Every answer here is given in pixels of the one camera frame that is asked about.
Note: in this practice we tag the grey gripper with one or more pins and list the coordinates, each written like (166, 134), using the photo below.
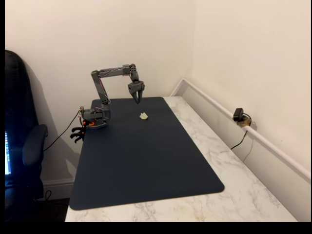
(134, 87)

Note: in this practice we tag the white plastic block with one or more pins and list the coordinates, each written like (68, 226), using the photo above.
(143, 116)

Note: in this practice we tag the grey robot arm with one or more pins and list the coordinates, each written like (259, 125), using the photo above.
(100, 90)

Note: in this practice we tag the dark blue desk mat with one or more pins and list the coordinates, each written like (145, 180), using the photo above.
(146, 165)

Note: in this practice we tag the black and orange clamp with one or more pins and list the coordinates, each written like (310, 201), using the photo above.
(78, 134)

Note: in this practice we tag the black webcam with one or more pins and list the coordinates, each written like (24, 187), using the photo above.
(237, 114)

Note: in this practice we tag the black office chair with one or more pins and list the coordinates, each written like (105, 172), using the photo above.
(19, 109)

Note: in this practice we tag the white baseboard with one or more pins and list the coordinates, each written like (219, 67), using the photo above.
(58, 186)

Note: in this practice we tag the laptop screen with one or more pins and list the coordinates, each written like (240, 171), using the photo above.
(7, 156)

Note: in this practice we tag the tan webcam mount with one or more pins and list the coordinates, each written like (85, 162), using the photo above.
(245, 122)

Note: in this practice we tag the white wall rail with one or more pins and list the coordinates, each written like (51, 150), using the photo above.
(268, 143)

